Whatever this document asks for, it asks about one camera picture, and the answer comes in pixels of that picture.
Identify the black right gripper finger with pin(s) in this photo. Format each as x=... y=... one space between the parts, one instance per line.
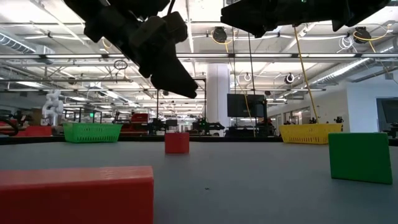
x=248 y=17

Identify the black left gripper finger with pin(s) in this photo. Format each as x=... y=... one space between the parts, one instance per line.
x=177 y=81

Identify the red cube block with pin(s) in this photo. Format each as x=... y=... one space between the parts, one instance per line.
x=177 y=143

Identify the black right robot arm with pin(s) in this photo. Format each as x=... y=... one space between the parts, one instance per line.
x=367 y=7

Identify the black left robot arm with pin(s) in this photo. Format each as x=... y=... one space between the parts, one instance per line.
x=90 y=15

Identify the background black robot arm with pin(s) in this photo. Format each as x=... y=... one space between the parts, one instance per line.
x=205 y=126

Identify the white building column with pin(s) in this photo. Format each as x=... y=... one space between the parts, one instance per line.
x=217 y=87

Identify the red toolbox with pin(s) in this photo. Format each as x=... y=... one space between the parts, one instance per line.
x=140 y=118

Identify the black monitor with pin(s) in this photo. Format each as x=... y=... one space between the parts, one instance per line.
x=239 y=105

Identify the green plastic basket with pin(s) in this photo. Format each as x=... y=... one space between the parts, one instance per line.
x=91 y=133

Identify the white robot figure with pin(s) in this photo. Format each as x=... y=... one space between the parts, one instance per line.
x=53 y=107

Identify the yellow plastic basket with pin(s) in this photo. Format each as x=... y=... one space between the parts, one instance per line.
x=308 y=134

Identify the dark glass door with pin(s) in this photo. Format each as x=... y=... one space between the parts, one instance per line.
x=388 y=113

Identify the red bin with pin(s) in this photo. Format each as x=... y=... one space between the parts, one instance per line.
x=34 y=131

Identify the red rectangular block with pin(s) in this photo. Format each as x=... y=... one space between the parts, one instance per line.
x=77 y=196

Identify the green cube block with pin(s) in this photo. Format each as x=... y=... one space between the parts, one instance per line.
x=360 y=158

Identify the black workstation frame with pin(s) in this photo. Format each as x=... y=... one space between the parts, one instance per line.
x=157 y=109

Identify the black aluminium table frame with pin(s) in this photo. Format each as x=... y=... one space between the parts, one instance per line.
x=143 y=139

